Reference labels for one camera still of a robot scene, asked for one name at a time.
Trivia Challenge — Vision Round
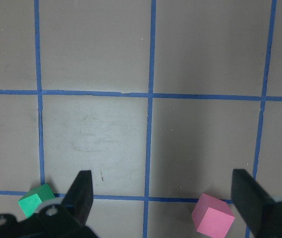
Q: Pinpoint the green cube near base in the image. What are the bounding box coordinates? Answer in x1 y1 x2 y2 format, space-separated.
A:
18 183 55 218

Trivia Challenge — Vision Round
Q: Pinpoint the pink cube near centre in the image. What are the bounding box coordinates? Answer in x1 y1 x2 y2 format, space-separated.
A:
191 193 235 238

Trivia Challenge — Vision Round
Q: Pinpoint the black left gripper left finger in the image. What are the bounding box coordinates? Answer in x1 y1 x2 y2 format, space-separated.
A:
62 170 93 225

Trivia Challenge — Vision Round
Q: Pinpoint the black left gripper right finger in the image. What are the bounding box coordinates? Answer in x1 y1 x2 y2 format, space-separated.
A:
231 169 282 238

